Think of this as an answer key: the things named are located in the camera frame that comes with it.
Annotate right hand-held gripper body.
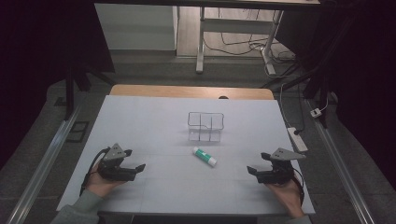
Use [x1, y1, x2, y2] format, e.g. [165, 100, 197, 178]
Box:
[256, 147, 307, 186]

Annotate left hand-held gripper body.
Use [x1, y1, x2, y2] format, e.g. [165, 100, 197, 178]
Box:
[97, 143, 138, 183]

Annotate green and white glue stick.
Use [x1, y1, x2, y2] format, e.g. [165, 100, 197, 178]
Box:
[191, 147, 219, 168]

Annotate clear acrylic organizer box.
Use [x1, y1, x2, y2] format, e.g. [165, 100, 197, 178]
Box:
[187, 111, 225, 144]

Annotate person's right hand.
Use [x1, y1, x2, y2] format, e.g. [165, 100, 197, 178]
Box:
[264, 176, 306, 218]

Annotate person's left hand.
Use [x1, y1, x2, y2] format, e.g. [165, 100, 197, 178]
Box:
[85, 160, 126, 199]

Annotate white power strip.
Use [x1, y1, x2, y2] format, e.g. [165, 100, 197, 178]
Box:
[286, 126, 309, 154]

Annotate white table cover sheet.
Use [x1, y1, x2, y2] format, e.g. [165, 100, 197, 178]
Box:
[56, 94, 317, 217]

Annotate black floor socket plate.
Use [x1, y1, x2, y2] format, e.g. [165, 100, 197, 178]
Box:
[65, 120, 91, 144]

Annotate black metal stand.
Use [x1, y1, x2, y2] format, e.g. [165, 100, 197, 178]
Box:
[63, 46, 117, 121]
[261, 46, 358, 129]

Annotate white cabinet panel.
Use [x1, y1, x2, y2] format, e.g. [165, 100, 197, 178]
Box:
[94, 3, 179, 51]

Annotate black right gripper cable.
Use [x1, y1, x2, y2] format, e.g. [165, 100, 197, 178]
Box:
[291, 169, 306, 207]

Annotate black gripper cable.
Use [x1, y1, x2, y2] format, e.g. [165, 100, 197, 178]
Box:
[79, 147, 111, 197]
[291, 169, 306, 207]

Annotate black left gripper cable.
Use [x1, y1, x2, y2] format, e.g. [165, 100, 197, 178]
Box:
[79, 147, 111, 197]

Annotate white power strip cable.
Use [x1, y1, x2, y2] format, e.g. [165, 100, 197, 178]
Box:
[278, 81, 292, 129]

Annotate aluminium floor rail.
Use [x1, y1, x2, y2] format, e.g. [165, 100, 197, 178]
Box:
[305, 98, 378, 224]
[5, 105, 82, 224]

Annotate small white adapter with cable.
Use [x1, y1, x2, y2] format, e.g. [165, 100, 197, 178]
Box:
[309, 96, 330, 119]

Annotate black floor cables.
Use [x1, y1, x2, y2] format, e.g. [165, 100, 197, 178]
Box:
[203, 8, 296, 63]

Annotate white desk frame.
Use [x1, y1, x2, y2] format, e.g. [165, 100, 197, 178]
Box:
[195, 0, 321, 77]

